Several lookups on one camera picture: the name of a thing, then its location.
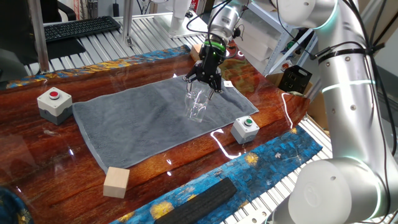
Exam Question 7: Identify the brown cardboard box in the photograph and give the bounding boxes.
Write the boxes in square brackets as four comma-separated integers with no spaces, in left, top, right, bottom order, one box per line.
[266,71,330,131]

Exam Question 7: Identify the black foam block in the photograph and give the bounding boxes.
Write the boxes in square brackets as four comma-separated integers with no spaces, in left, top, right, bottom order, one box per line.
[154,177,239,224]

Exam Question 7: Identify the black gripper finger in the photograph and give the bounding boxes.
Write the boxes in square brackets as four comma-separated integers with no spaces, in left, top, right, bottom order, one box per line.
[207,70,224,101]
[182,62,201,93]

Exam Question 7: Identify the black office chair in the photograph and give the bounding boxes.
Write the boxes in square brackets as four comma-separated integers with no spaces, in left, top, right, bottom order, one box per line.
[40,0,78,23]

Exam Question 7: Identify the blue starry tablecloth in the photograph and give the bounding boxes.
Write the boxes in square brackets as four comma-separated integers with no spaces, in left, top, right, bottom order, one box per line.
[0,45,324,224]

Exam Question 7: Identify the grey towel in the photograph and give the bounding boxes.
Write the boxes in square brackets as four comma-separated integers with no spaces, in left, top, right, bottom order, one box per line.
[72,70,260,174]

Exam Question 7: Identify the clear glass mug with water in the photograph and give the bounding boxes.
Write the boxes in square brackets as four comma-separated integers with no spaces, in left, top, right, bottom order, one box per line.
[183,80,215,123]

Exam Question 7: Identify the white flat boxes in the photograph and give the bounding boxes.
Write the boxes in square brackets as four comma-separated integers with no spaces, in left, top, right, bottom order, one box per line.
[233,15,282,62]

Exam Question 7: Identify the black plastic crate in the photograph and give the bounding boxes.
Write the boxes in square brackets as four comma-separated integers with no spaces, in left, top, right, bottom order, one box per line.
[277,64,313,94]

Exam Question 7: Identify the dark monitor screen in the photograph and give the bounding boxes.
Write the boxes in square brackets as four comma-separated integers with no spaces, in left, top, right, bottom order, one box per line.
[0,0,41,91]

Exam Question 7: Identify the white stand base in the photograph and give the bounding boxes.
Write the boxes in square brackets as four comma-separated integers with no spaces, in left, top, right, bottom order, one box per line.
[154,0,209,39]

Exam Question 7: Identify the aluminium frame post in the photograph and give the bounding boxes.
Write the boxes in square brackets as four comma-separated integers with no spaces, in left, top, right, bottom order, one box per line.
[27,0,50,74]
[121,0,135,47]

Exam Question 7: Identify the black desk mat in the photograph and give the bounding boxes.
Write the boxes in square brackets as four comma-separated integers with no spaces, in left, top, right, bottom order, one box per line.
[45,37,87,60]

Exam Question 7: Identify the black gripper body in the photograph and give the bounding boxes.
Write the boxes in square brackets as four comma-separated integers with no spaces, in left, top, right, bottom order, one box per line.
[195,43,225,82]

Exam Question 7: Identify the red push button box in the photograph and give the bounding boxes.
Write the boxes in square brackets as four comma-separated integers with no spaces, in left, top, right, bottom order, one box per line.
[36,86,74,126]

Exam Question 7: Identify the green push button box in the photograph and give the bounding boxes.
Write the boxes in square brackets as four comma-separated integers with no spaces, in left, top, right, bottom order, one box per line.
[230,115,261,145]

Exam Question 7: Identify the black keyboard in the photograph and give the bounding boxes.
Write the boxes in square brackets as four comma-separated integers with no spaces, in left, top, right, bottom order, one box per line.
[43,15,122,44]

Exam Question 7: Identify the white metal shelf frame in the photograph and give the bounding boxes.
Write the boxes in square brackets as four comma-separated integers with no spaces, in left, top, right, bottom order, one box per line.
[245,0,320,77]

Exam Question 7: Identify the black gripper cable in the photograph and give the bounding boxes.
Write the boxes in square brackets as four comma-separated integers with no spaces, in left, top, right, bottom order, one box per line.
[185,0,246,60]

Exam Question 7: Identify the black camera cable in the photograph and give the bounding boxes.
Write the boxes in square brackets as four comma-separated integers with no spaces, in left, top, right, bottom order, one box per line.
[275,0,398,156]

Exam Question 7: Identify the light wooden cube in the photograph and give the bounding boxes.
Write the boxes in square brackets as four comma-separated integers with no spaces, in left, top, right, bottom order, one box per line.
[103,166,131,199]

